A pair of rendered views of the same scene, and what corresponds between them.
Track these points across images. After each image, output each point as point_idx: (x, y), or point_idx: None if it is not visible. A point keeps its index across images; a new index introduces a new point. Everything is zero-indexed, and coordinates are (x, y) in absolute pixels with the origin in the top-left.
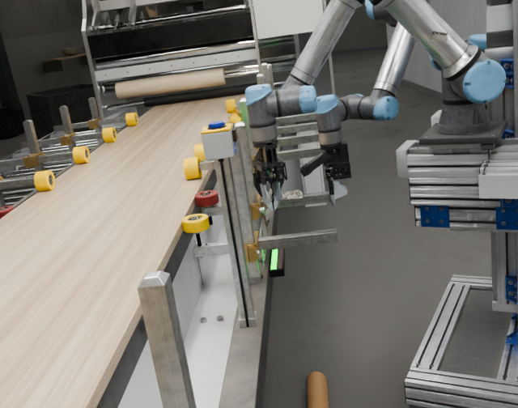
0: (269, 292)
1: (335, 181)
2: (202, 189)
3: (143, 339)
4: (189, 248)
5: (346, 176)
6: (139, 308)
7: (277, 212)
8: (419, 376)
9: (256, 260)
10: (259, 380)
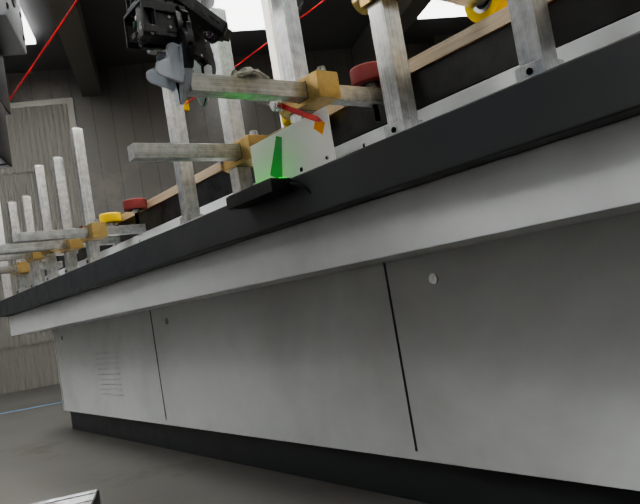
0: (233, 224)
1: (162, 55)
2: (445, 52)
3: (210, 196)
4: (336, 151)
5: (137, 46)
6: (204, 172)
7: (564, 111)
8: (66, 501)
9: (230, 172)
10: (140, 245)
